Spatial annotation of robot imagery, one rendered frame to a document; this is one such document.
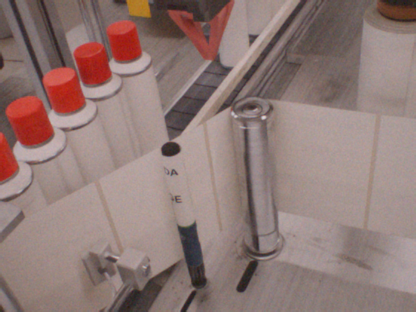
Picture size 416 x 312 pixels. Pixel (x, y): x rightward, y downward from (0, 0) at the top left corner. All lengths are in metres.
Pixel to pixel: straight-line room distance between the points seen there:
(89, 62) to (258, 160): 0.20
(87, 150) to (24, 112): 0.09
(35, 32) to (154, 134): 0.19
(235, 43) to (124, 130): 0.32
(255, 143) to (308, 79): 0.39
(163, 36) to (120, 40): 0.55
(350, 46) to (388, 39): 0.45
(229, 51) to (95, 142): 0.38
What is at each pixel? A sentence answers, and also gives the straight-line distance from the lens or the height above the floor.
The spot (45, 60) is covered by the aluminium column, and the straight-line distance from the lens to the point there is 0.69.
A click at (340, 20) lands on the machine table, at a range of 1.12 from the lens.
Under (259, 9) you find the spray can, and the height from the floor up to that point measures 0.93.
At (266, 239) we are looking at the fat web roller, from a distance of 0.55.
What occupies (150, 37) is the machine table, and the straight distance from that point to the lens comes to 1.13.
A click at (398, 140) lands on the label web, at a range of 0.47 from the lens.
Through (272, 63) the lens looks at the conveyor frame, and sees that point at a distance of 0.91.
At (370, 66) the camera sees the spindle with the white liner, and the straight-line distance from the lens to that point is 0.61.
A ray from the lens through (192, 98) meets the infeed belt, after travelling 0.82.
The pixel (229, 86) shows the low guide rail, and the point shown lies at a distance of 0.77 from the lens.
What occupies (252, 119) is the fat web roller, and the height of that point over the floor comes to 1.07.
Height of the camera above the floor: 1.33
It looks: 40 degrees down
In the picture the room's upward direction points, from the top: 9 degrees counter-clockwise
